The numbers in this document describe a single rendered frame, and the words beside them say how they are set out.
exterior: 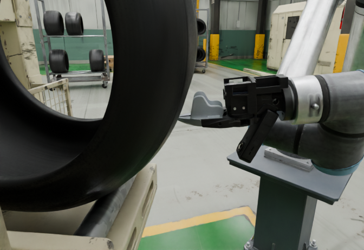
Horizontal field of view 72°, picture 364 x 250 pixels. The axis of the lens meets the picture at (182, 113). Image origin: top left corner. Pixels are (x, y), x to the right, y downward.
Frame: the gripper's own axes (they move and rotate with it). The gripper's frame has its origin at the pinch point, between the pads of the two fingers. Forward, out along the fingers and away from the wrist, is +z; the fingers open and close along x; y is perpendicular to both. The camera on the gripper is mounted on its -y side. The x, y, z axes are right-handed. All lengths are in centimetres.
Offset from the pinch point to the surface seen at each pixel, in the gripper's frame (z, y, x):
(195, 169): 16, -102, -157
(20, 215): 38.8, -17.4, 4.7
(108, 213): 12.2, -9.6, 15.2
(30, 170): 33.7, -6.8, 3.7
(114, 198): 12.5, -9.3, 11.6
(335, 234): -74, -113, -87
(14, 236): 20.0, -5.1, 24.4
